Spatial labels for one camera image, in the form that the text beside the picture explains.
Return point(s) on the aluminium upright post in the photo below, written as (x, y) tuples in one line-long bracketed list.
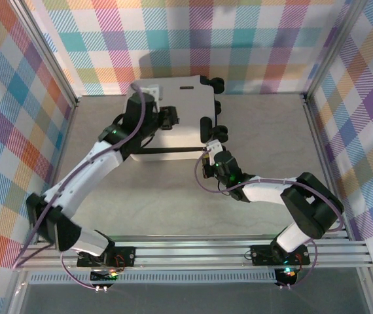
[(47, 55), (333, 49)]

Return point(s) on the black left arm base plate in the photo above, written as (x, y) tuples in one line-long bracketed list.
[(124, 256)]

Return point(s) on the aluminium side rail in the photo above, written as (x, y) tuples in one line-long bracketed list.
[(314, 124), (64, 140)]

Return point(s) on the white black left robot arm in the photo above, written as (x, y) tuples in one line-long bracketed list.
[(85, 176)]

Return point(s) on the aluminium cross rail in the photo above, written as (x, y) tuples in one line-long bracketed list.
[(189, 253)]

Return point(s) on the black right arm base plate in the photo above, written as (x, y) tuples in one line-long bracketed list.
[(261, 255)]

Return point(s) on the white hard-shell suitcase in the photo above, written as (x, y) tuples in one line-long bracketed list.
[(186, 108)]

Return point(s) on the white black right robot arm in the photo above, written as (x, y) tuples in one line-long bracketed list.
[(265, 191)]

